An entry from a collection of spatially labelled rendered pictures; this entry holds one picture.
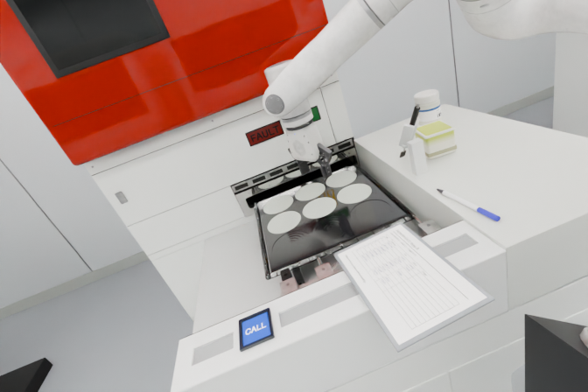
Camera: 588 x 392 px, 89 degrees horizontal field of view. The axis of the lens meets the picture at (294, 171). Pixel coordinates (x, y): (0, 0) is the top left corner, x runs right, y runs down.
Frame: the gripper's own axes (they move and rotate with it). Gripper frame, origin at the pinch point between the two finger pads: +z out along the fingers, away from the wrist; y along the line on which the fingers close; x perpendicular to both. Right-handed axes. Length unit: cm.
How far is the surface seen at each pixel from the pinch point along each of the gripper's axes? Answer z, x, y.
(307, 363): 8, -39, 31
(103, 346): 98, -91, -149
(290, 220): 8.0, -13.8, -0.8
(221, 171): -5.5, -15.0, -27.4
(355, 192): 8.0, 4.3, 9.1
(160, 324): 98, -58, -128
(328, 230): 8.1, -12.3, 12.6
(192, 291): 35, -40, -43
